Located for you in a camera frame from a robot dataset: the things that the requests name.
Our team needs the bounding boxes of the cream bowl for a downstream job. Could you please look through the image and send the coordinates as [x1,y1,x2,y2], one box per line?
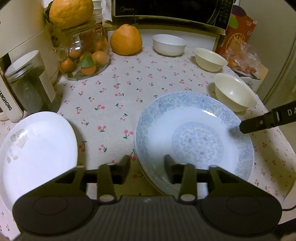
[214,73,257,113]
[194,48,228,72]

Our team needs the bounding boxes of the large blue patterned plate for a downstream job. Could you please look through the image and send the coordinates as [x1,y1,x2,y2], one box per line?
[134,92,254,196]

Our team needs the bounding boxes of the white plate with grey flowers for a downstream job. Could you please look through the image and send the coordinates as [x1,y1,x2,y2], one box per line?
[1,111,78,211]

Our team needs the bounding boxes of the white bowl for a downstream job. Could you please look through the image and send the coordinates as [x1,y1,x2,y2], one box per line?
[152,34,187,56]

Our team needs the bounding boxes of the cherry print tablecloth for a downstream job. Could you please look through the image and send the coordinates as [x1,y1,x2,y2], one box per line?
[0,45,295,237]

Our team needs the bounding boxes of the clear plastic snack bag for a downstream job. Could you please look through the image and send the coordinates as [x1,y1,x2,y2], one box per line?
[223,40,262,74]

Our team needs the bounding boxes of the glass jar with metal lid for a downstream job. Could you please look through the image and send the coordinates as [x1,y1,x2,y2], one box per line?
[4,50,60,115]

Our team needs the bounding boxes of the black Midea microwave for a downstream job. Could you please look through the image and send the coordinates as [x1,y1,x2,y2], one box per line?
[112,0,234,30]

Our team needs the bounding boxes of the glass jar of tangerines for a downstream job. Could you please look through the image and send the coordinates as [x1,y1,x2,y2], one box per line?
[54,20,109,80]

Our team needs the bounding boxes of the orange citrus on table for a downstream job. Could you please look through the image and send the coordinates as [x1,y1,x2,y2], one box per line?
[110,24,142,56]

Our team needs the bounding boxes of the large orange citrus on jar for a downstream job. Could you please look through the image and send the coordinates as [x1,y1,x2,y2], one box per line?
[48,0,94,30]

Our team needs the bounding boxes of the white Changhong air fryer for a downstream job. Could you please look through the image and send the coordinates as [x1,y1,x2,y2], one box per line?
[1,0,59,123]

